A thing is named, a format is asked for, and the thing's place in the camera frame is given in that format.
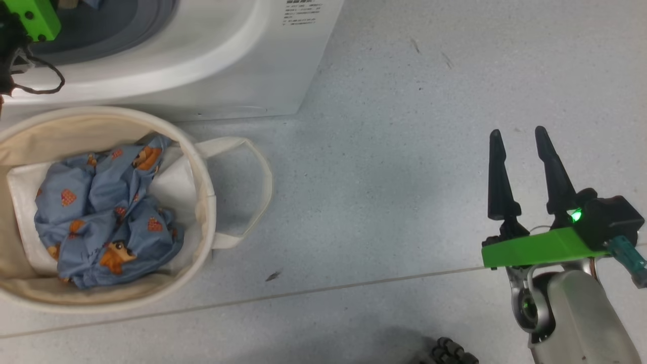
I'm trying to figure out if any cream canvas laundry basket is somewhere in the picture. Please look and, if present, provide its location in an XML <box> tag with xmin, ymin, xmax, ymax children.
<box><xmin>0</xmin><ymin>105</ymin><xmax>273</xmax><ymax>314</ymax></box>

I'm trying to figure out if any white basket liner sheet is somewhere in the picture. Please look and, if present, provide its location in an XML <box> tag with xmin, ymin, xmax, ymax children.
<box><xmin>8</xmin><ymin>144</ymin><xmax>203</xmax><ymax>276</ymax></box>

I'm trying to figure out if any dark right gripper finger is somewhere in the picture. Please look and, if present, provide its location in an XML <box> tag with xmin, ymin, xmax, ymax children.
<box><xmin>535</xmin><ymin>125</ymin><xmax>577</xmax><ymax>227</ymax></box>
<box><xmin>488</xmin><ymin>129</ymin><xmax>529</xmax><ymax>238</ymax></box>

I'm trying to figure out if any blue patterned garment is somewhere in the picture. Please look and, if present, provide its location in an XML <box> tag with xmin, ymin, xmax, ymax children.
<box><xmin>34</xmin><ymin>134</ymin><xmax>183</xmax><ymax>290</ymax></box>

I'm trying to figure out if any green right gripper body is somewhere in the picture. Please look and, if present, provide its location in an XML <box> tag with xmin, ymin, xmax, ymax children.
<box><xmin>481</xmin><ymin>226</ymin><xmax>610</xmax><ymax>268</ymax></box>

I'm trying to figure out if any white washing machine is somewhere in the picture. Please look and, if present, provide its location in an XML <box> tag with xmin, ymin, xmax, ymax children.
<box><xmin>0</xmin><ymin>0</ymin><xmax>345</xmax><ymax>123</ymax></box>

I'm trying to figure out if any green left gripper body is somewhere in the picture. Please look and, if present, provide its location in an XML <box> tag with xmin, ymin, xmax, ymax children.
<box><xmin>0</xmin><ymin>0</ymin><xmax>61</xmax><ymax>42</ymax></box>

